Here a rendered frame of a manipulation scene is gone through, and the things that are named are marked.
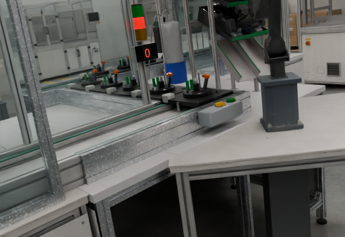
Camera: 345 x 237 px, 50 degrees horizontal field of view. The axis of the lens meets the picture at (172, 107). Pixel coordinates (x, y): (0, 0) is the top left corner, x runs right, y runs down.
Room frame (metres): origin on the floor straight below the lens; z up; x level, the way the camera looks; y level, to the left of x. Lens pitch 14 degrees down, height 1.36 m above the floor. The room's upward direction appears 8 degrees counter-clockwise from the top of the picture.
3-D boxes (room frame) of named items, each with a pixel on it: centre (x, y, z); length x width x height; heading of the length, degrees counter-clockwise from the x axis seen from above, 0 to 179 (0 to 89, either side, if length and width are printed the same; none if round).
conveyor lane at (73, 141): (1.54, 0.12, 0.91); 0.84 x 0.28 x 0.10; 130
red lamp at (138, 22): (1.68, 0.10, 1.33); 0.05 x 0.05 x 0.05
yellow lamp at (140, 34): (1.68, 0.10, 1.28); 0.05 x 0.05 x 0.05
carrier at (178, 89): (1.91, 0.04, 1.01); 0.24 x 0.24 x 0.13; 41
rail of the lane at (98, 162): (1.42, -0.01, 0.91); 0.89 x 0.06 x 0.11; 130
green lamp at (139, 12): (1.68, 0.10, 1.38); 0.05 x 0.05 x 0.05
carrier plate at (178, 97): (1.71, -0.12, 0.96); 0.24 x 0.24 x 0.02; 40
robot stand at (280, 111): (1.44, -0.43, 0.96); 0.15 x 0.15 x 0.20; 86
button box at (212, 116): (1.49, -0.20, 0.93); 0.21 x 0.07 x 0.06; 130
